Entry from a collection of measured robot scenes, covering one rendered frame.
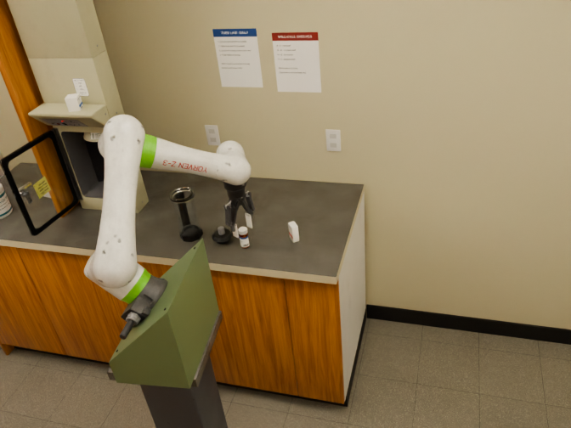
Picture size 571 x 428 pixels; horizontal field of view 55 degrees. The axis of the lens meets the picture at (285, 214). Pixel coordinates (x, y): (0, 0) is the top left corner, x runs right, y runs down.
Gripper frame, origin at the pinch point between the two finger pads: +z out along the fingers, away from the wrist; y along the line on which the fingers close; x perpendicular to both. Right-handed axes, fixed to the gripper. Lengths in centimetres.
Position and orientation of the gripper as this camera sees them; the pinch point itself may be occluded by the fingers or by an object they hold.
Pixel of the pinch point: (242, 227)
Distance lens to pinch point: 232.2
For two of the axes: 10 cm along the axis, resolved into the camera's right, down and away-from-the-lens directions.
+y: -6.7, 4.7, -5.7
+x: 7.4, 3.3, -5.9
